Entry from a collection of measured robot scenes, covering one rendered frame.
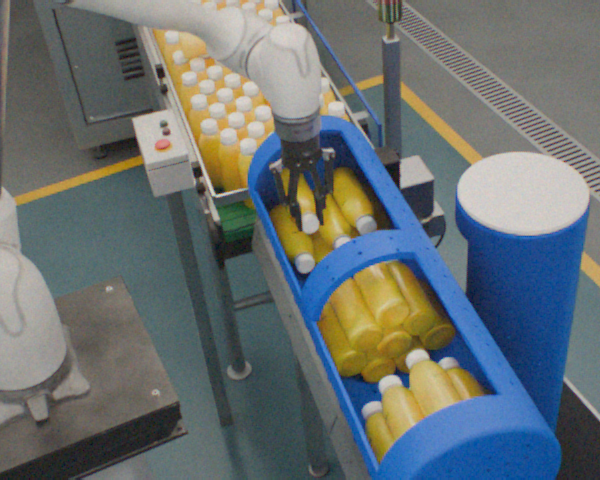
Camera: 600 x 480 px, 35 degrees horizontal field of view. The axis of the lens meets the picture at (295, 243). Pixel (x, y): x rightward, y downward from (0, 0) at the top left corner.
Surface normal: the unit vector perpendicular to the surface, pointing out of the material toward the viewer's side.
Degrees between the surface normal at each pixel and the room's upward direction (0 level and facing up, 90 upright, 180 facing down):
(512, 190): 0
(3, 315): 70
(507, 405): 25
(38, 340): 88
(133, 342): 1
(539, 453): 90
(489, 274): 90
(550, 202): 0
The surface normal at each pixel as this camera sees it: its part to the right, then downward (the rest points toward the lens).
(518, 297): -0.18, 0.67
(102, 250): -0.09, -0.74
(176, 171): 0.29, 0.62
